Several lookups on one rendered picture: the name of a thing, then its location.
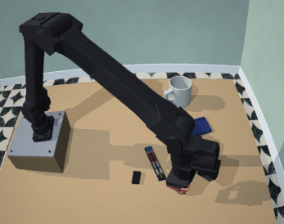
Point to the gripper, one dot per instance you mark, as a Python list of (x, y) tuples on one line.
[(172, 180)]

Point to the dark blue flat rectangular pad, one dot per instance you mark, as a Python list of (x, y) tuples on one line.
[(201, 126)]

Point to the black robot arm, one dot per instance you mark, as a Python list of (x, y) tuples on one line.
[(166, 120)]

